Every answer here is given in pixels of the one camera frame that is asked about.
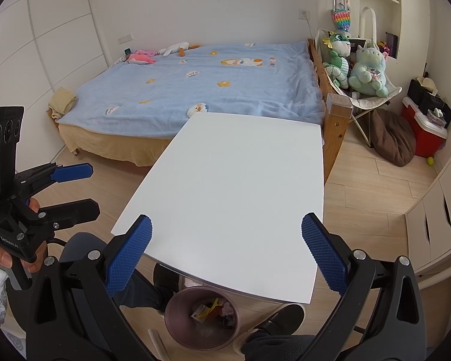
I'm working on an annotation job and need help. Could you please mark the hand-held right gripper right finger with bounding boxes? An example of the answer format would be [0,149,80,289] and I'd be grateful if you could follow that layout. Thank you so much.
[301,212,427,361]

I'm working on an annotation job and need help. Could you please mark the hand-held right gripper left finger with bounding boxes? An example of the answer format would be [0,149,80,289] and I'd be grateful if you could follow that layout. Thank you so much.
[23,214,155,361]

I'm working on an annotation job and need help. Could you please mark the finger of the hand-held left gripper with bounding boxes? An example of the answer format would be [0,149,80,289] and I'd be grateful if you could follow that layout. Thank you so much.
[13,163,94,196]
[23,198,101,232]

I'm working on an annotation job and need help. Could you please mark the purple round waste bin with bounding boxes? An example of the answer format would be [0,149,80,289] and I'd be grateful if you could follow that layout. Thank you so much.
[164,286,242,351]

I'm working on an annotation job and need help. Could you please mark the person's left hand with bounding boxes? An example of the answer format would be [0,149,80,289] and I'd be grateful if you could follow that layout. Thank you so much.
[0,197,50,276]

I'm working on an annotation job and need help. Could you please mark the beige bed base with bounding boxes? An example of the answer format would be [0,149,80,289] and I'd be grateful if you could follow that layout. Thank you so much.
[58,122,173,168]

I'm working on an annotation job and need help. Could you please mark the beige folded cloth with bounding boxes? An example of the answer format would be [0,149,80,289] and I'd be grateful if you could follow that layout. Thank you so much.
[48,87,78,119]

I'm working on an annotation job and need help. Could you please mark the person's black right shoe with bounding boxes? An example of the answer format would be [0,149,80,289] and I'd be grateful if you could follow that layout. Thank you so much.
[250,304,305,337]

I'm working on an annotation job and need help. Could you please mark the person's right leg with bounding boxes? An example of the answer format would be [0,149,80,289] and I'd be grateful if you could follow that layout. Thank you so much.
[241,331,451,361]

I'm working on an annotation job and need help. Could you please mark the white curved tube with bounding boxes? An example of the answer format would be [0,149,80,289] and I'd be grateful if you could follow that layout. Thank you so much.
[417,269,451,290]

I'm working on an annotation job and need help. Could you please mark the white drawer cabinet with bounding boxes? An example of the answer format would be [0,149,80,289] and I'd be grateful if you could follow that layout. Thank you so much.
[405,154,451,275]

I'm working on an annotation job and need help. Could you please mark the pink plush toy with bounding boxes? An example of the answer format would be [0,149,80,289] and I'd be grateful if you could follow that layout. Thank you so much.
[125,49,158,64]

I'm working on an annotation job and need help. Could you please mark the brown beanbag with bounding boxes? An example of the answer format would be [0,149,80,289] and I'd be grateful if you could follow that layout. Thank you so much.
[371,109,416,167]

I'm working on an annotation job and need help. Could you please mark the red cooler box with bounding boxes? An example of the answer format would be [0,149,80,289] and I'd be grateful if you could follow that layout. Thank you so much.
[401,97,449,158]

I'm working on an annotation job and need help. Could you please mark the white folding chair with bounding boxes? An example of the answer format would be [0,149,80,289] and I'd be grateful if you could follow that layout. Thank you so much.
[316,28,403,147]

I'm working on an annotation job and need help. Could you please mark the blue printed blanket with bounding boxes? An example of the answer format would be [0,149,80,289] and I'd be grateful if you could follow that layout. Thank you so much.
[56,39,326,145]

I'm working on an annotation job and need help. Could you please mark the white goose plush toy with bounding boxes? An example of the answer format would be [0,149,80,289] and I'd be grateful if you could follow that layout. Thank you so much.
[158,41,201,58]

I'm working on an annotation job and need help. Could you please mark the black bag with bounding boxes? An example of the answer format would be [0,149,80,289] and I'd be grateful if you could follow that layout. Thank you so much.
[407,79,451,125]

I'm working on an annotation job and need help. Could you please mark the teal dinosaur plush toy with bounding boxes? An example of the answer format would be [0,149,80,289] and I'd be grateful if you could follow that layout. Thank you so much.
[348,41,388,97]

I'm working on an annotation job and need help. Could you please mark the green dragon plush toy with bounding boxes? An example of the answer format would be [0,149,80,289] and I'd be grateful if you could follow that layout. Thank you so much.
[322,32,351,89]

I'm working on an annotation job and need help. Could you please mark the beige hat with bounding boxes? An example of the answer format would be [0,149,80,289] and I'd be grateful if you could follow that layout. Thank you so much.
[417,76,437,93]

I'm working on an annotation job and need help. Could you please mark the purple box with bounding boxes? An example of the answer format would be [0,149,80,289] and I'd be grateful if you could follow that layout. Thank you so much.
[385,32,399,59]

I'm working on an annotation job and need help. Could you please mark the rainbow bubble bag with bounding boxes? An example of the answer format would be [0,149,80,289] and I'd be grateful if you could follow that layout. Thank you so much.
[331,8,352,32]

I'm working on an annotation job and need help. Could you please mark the white arched stand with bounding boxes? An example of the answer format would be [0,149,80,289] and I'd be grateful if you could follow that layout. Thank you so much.
[360,6,376,40]

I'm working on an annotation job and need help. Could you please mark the wooden bed frame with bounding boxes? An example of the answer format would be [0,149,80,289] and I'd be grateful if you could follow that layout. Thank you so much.
[307,38,352,185]

